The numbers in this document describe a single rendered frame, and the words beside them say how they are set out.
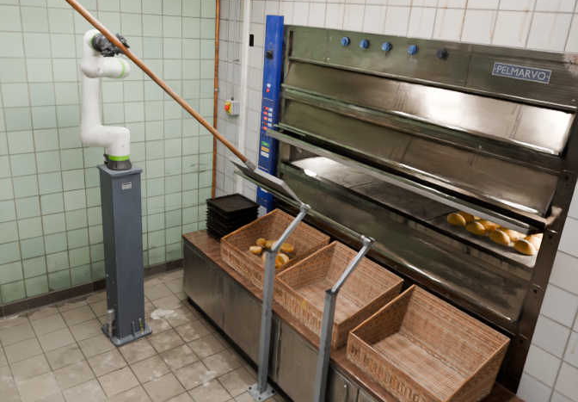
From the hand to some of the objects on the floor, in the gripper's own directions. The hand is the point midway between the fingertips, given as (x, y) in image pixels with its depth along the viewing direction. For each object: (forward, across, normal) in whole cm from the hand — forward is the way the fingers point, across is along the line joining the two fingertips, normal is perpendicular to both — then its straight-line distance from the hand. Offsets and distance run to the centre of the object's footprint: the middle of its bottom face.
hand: (121, 47), depth 217 cm
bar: (+29, +100, -184) cm, 211 cm away
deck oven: (+52, +5, -292) cm, 297 cm away
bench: (+46, +86, -200) cm, 222 cm away
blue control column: (-46, +5, -292) cm, 296 cm away
